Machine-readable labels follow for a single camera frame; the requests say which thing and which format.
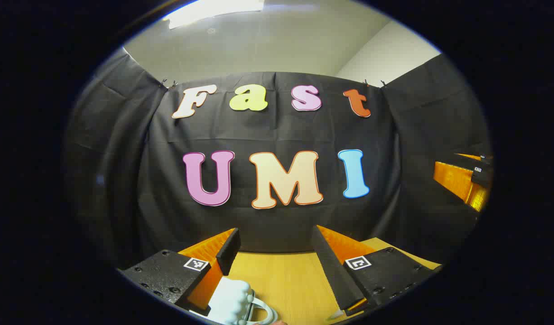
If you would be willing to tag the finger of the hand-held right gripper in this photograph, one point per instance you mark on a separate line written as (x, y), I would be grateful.
(453, 180)
(484, 159)

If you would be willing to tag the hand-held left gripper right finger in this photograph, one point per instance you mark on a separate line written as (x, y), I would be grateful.
(331, 275)

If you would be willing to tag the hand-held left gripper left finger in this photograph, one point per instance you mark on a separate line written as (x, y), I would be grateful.
(229, 253)

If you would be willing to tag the black backdrop cloth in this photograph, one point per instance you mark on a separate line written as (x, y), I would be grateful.
(276, 131)

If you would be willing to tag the ceiling light panel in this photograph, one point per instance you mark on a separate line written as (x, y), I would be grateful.
(213, 11)

